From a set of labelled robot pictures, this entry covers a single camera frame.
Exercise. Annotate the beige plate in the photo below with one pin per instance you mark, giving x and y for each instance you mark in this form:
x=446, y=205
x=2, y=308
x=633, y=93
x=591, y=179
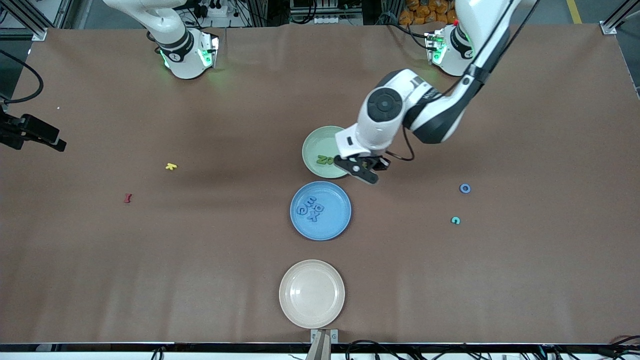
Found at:
x=311, y=294

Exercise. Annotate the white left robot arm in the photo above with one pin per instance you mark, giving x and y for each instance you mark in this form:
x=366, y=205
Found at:
x=480, y=20

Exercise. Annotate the yellow letter K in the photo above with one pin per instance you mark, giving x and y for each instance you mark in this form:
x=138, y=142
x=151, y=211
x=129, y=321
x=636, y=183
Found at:
x=171, y=166

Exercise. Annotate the aluminium frame profile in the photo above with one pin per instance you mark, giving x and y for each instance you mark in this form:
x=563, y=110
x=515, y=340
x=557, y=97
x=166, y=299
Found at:
x=39, y=33
x=607, y=28

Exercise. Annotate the green letter N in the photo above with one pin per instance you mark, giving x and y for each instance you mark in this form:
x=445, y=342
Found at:
x=322, y=160

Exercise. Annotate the blue letter G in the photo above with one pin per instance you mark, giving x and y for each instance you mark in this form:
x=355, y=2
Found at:
x=298, y=211

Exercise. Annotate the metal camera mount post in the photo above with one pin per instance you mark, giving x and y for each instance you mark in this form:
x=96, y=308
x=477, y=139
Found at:
x=324, y=345

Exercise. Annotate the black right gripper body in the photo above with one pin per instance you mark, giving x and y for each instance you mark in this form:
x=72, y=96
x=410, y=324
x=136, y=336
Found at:
x=20, y=131

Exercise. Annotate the white power strip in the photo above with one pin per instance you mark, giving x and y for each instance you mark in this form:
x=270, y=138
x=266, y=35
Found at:
x=215, y=9
x=337, y=20

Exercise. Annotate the blue letter O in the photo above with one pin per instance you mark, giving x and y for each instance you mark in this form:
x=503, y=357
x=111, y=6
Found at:
x=461, y=188

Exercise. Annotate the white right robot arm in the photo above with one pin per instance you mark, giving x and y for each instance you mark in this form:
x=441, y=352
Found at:
x=182, y=60

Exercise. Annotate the orange fruit pile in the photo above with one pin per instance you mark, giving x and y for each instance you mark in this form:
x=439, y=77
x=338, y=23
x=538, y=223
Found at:
x=425, y=12

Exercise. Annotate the blue letter X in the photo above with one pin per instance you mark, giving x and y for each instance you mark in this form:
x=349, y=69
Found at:
x=313, y=216

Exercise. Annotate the blue plate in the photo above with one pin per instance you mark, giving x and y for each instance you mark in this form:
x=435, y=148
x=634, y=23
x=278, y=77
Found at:
x=332, y=225

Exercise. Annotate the green plate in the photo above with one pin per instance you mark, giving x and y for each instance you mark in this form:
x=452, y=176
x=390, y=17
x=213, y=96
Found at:
x=317, y=145

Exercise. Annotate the brown paper table cover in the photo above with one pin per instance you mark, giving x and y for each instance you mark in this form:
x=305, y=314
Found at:
x=450, y=300

